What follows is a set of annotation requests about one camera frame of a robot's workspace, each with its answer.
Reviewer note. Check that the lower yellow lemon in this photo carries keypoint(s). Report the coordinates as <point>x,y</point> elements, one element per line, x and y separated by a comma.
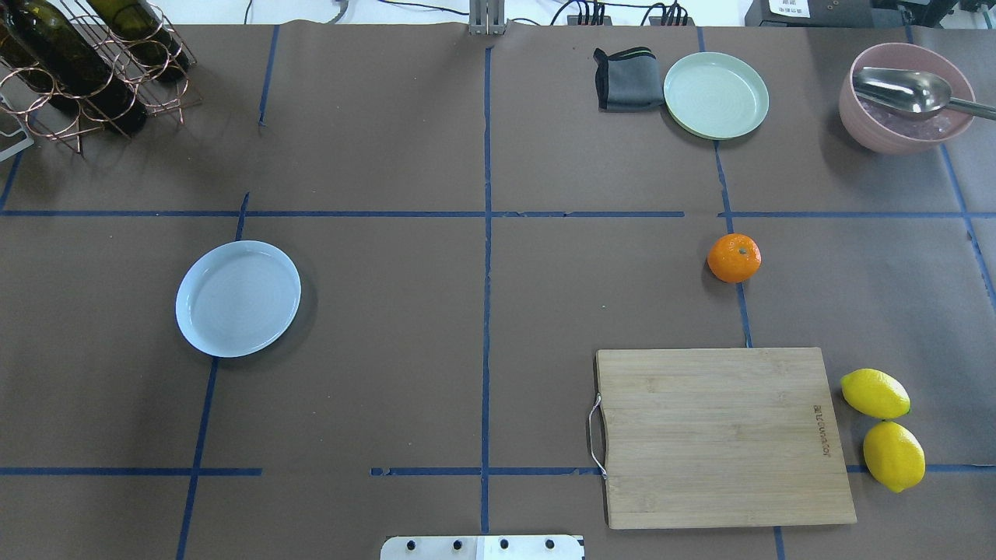
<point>893,456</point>

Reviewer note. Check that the dark wine bottle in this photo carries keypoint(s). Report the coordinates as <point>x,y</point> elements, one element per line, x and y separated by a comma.
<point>66,54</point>
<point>143,32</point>

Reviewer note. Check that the dark grey folded cloth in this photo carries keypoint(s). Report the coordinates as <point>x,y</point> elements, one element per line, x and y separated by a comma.
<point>628,81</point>

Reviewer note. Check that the copper wire bottle rack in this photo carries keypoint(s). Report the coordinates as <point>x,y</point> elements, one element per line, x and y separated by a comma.
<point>33,99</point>

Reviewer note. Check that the metal scoop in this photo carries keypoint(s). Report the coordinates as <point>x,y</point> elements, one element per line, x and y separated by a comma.
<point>916,93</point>

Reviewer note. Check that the aluminium frame post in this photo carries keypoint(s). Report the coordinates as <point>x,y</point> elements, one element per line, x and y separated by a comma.
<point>487,17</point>

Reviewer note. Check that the orange mandarin fruit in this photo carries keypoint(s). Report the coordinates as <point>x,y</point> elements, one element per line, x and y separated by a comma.
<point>734,258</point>

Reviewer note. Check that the pink bowl with ice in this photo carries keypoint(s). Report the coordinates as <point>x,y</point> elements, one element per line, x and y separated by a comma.
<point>891,134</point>

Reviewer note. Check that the light green ceramic plate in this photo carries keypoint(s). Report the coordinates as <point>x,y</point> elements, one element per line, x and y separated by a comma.
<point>716,96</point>

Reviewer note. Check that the black power strip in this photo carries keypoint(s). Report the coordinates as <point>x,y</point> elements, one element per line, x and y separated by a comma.
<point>622,13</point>

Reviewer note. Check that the yellow lemon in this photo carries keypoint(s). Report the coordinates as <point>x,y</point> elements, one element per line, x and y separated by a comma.
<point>875,393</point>
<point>893,456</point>

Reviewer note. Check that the dark wine bottle left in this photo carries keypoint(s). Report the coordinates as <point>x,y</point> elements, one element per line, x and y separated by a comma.
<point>66,54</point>

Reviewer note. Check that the bamboo cutting board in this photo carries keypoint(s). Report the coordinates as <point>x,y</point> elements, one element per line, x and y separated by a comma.
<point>702,438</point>

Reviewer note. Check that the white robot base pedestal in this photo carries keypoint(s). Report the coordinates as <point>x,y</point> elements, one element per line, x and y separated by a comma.
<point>528,546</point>

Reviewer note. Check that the upper yellow lemon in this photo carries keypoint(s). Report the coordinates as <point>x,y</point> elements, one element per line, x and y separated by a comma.
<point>875,393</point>

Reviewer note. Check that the light blue ceramic plate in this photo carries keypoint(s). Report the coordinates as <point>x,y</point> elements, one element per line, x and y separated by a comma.
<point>238,298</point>

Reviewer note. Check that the dark wine bottle right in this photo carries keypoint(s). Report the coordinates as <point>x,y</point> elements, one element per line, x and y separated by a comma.
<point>143,32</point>

